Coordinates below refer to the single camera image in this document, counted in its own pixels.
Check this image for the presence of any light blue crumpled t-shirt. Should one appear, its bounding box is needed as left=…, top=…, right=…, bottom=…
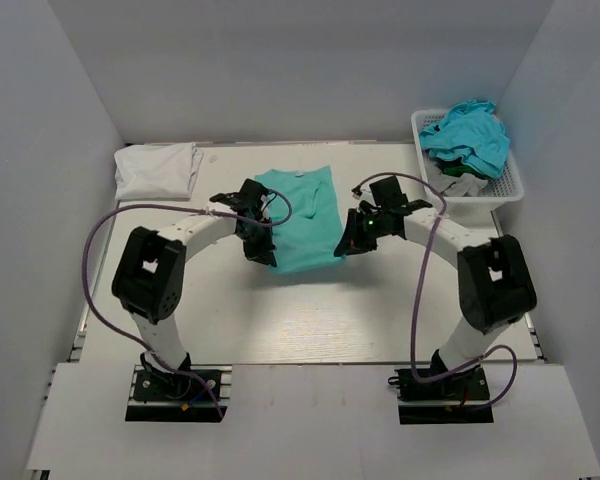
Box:
left=418, top=99, right=510, bottom=179

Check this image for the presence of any dark green garment in basket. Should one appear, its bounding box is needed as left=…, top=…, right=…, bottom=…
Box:
left=438, top=160, right=480, bottom=177

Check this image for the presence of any white plastic laundry basket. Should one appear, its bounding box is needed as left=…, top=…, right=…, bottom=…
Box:
left=411, top=101, right=524, bottom=217

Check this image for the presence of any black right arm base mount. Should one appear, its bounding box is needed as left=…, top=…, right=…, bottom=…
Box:
left=388, top=367, right=494, bottom=425

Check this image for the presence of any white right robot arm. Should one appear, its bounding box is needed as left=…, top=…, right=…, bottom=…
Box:
left=334, top=172, right=537, bottom=399

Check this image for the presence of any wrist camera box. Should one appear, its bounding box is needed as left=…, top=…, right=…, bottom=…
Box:
left=238, top=178, right=269, bottom=209
left=369, top=176, right=408, bottom=209

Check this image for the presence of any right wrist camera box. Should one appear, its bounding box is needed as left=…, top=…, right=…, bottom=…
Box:
left=369, top=176, right=408, bottom=209

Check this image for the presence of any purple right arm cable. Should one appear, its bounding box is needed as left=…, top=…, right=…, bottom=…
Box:
left=350, top=172, right=519, bottom=412

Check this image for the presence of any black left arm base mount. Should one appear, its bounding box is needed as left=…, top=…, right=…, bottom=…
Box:
left=125, top=365, right=232, bottom=424

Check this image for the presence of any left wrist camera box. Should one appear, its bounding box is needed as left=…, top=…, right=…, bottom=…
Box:
left=238, top=178, right=269, bottom=209

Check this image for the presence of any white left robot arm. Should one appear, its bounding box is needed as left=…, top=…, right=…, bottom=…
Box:
left=112, top=179, right=277, bottom=399

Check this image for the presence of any aluminium table edge rail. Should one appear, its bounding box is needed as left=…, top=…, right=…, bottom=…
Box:
left=196, top=139, right=415, bottom=148

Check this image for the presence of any grey white crumpled garment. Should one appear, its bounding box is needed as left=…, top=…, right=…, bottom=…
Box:
left=424, top=159, right=489, bottom=197

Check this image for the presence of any teal green t-shirt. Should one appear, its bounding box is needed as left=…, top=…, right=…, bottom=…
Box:
left=255, top=166, right=344, bottom=275

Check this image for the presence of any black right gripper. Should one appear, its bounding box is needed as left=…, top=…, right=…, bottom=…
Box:
left=336, top=208, right=390, bottom=258

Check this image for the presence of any folded white t-shirt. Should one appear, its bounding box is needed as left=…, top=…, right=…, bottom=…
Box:
left=114, top=142, right=204, bottom=201

